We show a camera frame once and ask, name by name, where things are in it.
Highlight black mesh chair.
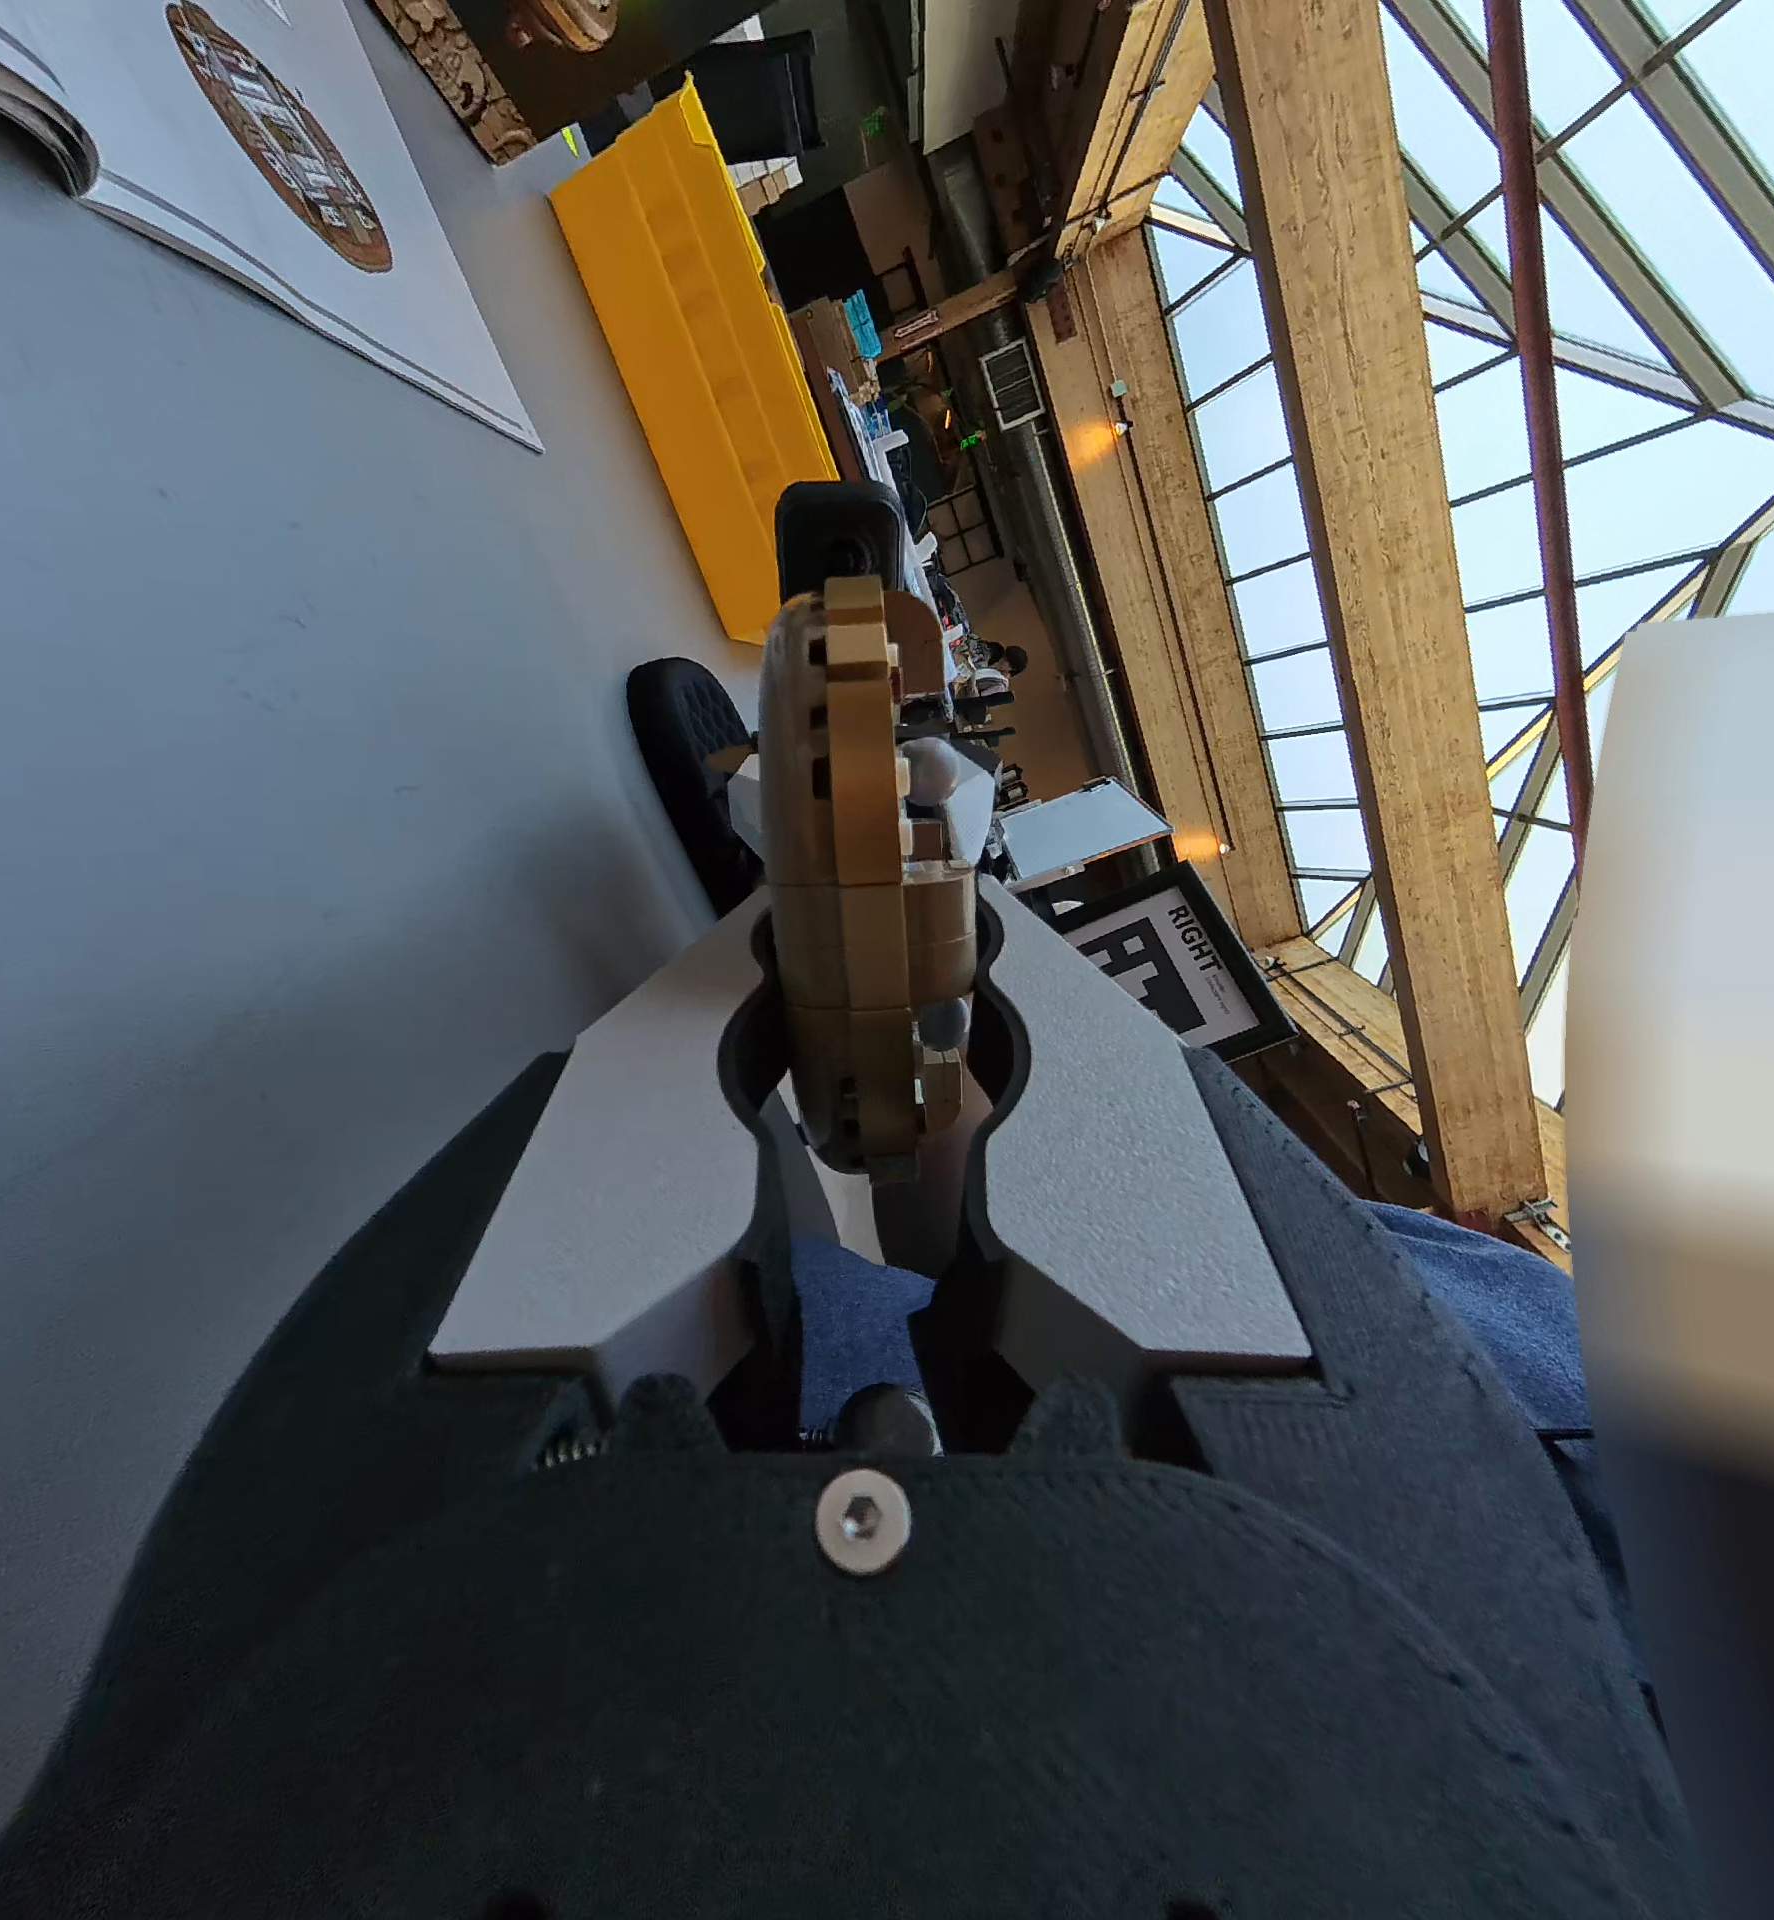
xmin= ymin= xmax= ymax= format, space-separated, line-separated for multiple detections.
xmin=623 ymin=655 xmax=767 ymax=921

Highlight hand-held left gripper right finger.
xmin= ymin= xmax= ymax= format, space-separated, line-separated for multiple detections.
xmin=959 ymin=875 xmax=1319 ymax=1382

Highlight black lego set box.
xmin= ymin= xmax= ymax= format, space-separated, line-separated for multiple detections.
xmin=369 ymin=0 xmax=769 ymax=168

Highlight metal air duct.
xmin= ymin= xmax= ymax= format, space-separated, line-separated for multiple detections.
xmin=1021 ymin=417 xmax=1147 ymax=785

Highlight round gold lego model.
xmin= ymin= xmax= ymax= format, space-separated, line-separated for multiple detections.
xmin=754 ymin=576 xmax=987 ymax=1181

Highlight lego instruction booklet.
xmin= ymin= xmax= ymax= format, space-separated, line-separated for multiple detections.
xmin=0 ymin=0 xmax=546 ymax=457

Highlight red pipe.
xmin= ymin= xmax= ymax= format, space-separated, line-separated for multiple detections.
xmin=1482 ymin=0 xmax=1596 ymax=861

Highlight yellow plastic bin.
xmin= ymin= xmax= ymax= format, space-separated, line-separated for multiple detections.
xmin=548 ymin=72 xmax=843 ymax=647

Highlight glass skylight windows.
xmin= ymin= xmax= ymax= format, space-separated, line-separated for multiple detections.
xmin=1148 ymin=0 xmax=1774 ymax=1114

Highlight grey framed screen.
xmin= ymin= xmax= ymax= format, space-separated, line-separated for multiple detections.
xmin=998 ymin=776 xmax=1175 ymax=890

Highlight black framed marker sign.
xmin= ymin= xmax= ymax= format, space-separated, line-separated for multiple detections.
xmin=1050 ymin=861 xmax=1299 ymax=1065

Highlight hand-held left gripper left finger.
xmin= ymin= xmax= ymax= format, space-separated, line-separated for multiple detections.
xmin=425 ymin=899 xmax=802 ymax=1382

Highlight person's blue jeans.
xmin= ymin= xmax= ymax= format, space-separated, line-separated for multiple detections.
xmin=789 ymin=1201 xmax=1596 ymax=1460

